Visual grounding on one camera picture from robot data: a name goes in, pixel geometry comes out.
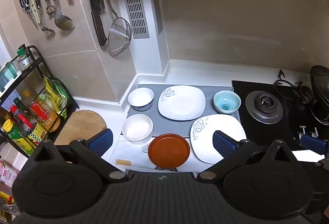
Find spice jar with green lid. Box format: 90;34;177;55
17;46;32;68

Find red label sauce bottle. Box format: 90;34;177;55
30;101;58;132

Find black handled scissors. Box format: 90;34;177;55
19;0;32;15

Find green bottle with yellow cap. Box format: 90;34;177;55
2;119;36;155

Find white vent hood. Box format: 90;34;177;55
120;0;150;40

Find black handled serving spoon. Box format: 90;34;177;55
31;0;55;33

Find black glass gas stove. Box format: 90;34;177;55
231;80;329;153

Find plain white bowl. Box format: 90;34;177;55
122;114;154;141

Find black pan support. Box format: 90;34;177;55
273;69;314;105

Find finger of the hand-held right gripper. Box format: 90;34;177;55
300;134;328;156

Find white bowl with blue rim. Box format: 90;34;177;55
128;87;154;111

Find teal plastic container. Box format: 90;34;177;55
0;61;20;91

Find yellow oil bottle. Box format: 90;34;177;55
22;88;39;106

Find black wire storage rack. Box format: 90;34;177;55
0;44;79;159

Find dark wok with glass lid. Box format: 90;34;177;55
308;65;329;125

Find yellow green snack bag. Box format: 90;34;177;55
43;76;70;119

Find brown round plate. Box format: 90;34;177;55
148;133;191;169

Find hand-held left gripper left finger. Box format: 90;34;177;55
33;129;130;183

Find dark bottle with red cap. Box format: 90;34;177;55
10;105;36;134

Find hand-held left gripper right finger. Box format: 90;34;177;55
197;131;293;183

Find grey drying mat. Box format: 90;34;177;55
125;84;241;138

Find pale green peeler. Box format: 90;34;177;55
26;0;42;24

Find teal ceramic bowl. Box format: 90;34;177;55
213;91;241;115

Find round metal stove burner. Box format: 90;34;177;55
245;91;284;125

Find white square floral plate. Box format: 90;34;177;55
190;114;247;164
158;85;206;121

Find round wooden cutting board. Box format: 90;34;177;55
54;110;107;146

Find long dark hanging knife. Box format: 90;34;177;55
83;0;108;47

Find white printed cloth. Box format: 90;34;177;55
109;134;206;173

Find pink printed package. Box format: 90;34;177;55
0;160;18;188

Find wire mesh strainer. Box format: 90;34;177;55
95;0;133;56

